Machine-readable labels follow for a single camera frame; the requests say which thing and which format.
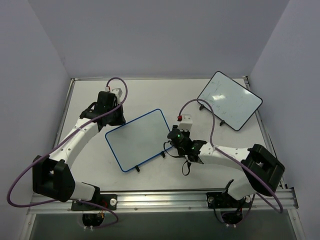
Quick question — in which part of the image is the blue framed whiteboard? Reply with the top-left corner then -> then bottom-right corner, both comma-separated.
105,108 -> 171,173

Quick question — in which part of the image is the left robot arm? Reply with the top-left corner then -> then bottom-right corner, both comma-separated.
32,88 -> 126,210

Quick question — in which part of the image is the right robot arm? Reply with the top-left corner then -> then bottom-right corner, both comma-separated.
167,127 -> 285,207

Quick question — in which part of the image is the black framed whiteboard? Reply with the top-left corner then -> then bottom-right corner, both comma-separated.
198,71 -> 263,131

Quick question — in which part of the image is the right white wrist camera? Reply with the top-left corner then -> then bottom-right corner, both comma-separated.
177,114 -> 193,132

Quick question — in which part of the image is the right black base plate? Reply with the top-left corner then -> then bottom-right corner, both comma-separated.
206,191 -> 251,209

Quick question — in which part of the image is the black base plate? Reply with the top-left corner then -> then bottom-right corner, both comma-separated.
206,191 -> 251,209
71,193 -> 118,212

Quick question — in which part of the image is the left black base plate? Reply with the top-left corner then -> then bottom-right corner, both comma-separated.
71,193 -> 118,212

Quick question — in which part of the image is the aluminium front rail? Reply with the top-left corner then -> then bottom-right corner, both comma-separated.
27,188 -> 299,214

